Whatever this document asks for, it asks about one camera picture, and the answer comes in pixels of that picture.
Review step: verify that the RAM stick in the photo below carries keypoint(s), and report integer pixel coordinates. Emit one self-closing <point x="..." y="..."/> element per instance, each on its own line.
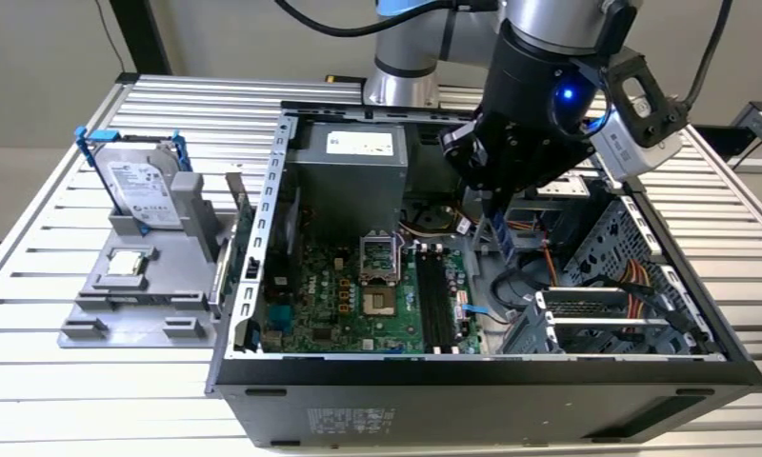
<point x="139" y="300"/>
<point x="505" y="238"/>

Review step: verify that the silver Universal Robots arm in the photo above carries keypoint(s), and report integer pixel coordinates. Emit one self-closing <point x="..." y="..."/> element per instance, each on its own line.
<point x="406" y="52"/>

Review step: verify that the silver drive bay cage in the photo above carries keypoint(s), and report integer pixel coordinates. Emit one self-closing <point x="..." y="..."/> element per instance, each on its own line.
<point x="565" y="188"/>

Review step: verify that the black round cooler fan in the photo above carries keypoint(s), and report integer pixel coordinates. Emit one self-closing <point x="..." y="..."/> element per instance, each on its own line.
<point x="433" y="219"/>

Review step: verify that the grey power supply unit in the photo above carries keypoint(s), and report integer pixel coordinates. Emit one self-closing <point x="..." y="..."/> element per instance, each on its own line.
<point x="349" y="190"/>

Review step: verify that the small yellow black plug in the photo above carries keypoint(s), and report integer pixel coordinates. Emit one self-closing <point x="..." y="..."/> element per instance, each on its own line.
<point x="340" y="78"/>

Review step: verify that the silver disk bay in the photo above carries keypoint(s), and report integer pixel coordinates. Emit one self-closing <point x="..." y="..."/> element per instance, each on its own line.
<point x="585" y="302"/>

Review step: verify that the CPU socket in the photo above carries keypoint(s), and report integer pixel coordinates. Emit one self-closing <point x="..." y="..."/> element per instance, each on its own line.
<point x="380" y="302"/>

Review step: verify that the green graphics card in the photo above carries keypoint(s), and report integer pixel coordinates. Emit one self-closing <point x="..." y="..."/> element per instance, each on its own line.
<point x="242" y="209"/>

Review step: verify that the green motherboard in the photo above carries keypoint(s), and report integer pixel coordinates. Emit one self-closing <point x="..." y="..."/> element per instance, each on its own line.
<point x="388" y="333"/>

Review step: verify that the blue expansion slot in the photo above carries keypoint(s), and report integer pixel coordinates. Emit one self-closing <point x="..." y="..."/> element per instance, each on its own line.
<point x="281" y="319"/>

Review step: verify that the black open PC case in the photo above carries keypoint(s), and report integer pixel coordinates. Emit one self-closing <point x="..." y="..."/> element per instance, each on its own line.
<point x="483" y="414"/>

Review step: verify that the hard disk in blue carrier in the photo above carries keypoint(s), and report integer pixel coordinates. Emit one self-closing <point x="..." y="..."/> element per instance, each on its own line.
<point x="137" y="185"/>

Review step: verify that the grey parts rack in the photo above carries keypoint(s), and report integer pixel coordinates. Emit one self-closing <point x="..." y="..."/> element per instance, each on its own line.
<point x="166" y="266"/>

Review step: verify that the silver CPU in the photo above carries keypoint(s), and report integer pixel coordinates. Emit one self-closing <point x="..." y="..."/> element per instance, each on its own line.
<point x="126" y="264"/>

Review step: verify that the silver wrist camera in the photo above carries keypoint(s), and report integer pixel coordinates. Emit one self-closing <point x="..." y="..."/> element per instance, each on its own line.
<point x="629" y="152"/>

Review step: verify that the black frame post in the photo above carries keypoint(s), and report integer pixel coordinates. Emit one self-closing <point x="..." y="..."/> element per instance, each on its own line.
<point x="150" y="38"/>

